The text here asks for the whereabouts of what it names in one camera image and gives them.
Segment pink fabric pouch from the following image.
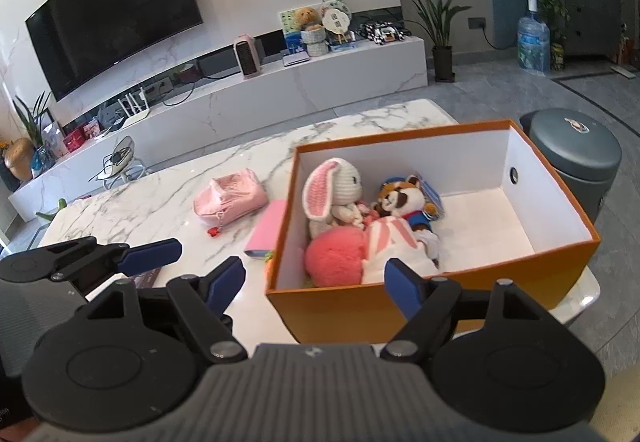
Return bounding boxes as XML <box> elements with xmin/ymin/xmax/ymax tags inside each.
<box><xmin>193</xmin><ymin>168</ymin><xmax>269</xmax><ymax>237</ymax></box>

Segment orange crochet fruit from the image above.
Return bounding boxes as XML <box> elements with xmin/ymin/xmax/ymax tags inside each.
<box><xmin>265</xmin><ymin>250</ymin><xmax>276</xmax><ymax>268</ymax></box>

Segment pink fluffy peach plush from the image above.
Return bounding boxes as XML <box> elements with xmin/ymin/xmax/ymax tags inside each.
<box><xmin>304</xmin><ymin>226</ymin><xmax>364</xmax><ymax>288</ymax></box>

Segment black white toy cars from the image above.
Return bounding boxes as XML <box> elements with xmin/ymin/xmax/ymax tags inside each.
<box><xmin>358</xmin><ymin>22</ymin><xmax>411</xmax><ymax>46</ymax></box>

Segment white wifi router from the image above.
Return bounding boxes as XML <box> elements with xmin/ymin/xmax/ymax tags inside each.
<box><xmin>117</xmin><ymin>88</ymin><xmax>150</xmax><ymax>128</ymax></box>

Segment crochet white pink bunny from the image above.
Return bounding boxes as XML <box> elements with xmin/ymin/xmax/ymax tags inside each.
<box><xmin>303</xmin><ymin>157</ymin><xmax>369</xmax><ymax>240</ymax></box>

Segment small desk fan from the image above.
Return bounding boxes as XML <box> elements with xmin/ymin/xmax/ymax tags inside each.
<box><xmin>91</xmin><ymin>136</ymin><xmax>149</xmax><ymax>191</ymax></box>

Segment panda plush white black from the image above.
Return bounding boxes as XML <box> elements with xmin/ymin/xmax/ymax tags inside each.
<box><xmin>361</xmin><ymin>217</ymin><xmax>438</xmax><ymax>285</ymax></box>

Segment plant in blue vase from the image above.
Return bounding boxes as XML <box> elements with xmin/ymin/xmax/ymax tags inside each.
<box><xmin>14</xmin><ymin>92</ymin><xmax>55</xmax><ymax>179</ymax></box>

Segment potted orchid plant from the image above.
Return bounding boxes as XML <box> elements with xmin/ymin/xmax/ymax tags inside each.
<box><xmin>402</xmin><ymin>0</ymin><xmax>472</xmax><ymax>84</ymax></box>

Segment raccoon plush blue outfit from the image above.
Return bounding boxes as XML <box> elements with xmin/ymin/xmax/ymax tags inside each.
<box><xmin>373</xmin><ymin>174</ymin><xmax>439</xmax><ymax>232</ymax></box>

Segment white marble tv console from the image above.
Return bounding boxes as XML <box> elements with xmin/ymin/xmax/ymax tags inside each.
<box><xmin>9</xmin><ymin>37</ymin><xmax>427</xmax><ymax>221</ymax></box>

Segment dark grey drawer cabinet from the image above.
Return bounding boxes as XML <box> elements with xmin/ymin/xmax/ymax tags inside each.
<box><xmin>562</xmin><ymin>0</ymin><xmax>622</xmax><ymax>56</ymax></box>

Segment grey round trash bin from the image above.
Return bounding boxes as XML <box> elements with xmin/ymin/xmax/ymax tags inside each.
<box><xmin>520</xmin><ymin>108</ymin><xmax>623</xmax><ymax>223</ymax></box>

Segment black curved television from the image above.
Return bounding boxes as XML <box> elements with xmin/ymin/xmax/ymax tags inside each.
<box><xmin>25</xmin><ymin>0</ymin><xmax>203</xmax><ymax>101</ymax></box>

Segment orange cardboard box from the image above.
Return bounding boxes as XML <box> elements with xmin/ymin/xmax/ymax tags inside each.
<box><xmin>266</xmin><ymin>120</ymin><xmax>600</xmax><ymax>344</ymax></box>

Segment brown round vase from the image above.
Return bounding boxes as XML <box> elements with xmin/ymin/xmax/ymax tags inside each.
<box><xmin>3</xmin><ymin>138</ymin><xmax>35</xmax><ymax>182</ymax></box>

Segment pink card wallet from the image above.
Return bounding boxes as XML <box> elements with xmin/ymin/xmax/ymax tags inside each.
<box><xmin>244</xmin><ymin>199</ymin><xmax>286</xmax><ymax>259</ymax></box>

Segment teddy bear in pot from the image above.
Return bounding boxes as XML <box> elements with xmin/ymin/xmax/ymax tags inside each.
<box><xmin>294</xmin><ymin>6</ymin><xmax>329</xmax><ymax>58</ymax></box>

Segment blue water jug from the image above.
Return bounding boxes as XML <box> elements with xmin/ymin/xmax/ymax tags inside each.
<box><xmin>516</xmin><ymin>0</ymin><xmax>550</xmax><ymax>74</ymax></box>

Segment pink space heater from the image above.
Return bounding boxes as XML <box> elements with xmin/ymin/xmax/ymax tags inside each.
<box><xmin>233</xmin><ymin>35</ymin><xmax>262</xmax><ymax>78</ymax></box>

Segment green blue picture book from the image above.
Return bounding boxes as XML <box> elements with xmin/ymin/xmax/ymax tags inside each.
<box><xmin>279</xmin><ymin>10</ymin><xmax>310</xmax><ymax>66</ymax></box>

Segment illustrated card box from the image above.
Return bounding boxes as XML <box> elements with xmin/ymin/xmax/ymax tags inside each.
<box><xmin>132</xmin><ymin>269</ymin><xmax>160</xmax><ymax>288</ymax></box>

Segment round paper fan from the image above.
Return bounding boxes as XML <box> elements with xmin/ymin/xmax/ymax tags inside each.
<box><xmin>320</xmin><ymin>0</ymin><xmax>354</xmax><ymax>44</ymax></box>

